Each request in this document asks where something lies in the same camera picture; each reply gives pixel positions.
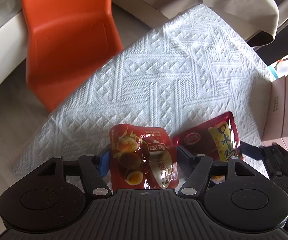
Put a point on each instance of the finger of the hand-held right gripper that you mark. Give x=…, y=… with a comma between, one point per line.
x=249, y=151

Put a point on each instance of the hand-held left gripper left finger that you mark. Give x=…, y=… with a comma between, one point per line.
x=103, y=163

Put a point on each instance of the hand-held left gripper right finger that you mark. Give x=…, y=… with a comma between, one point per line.
x=182, y=156

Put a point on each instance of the red packet with yellow picture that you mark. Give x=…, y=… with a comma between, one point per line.
x=209, y=135

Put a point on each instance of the red egg snack packet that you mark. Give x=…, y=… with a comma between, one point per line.
x=139, y=155

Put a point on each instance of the pink cardboard box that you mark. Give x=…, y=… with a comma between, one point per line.
x=279, y=110

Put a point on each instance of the white textured tablecloth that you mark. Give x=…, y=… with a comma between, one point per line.
x=159, y=80

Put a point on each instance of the teal plastic basin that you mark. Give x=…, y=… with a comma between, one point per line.
x=273, y=73

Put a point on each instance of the orange plastic chair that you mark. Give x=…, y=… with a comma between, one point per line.
x=66, y=42

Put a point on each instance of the beige cloth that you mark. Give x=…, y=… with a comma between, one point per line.
x=239, y=5

